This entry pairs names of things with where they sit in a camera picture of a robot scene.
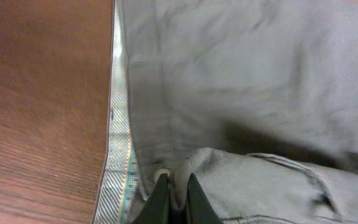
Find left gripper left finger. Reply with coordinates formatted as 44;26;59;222
131;174;170;224

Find grey shorts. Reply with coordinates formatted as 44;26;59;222
93;0;358;223

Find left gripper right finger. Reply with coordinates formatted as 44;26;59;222
185;173;223;224

